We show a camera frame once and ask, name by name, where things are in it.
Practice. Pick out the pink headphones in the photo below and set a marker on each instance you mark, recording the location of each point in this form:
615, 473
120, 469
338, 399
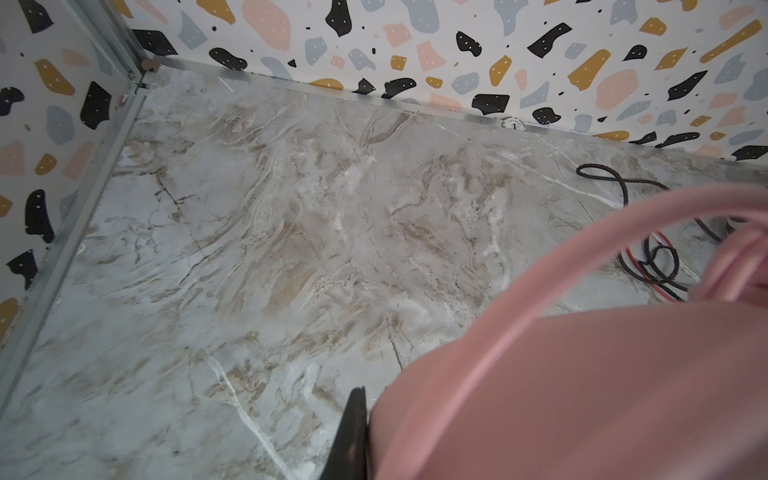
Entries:
667, 391

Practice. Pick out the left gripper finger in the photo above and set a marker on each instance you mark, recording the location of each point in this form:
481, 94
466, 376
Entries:
347, 458

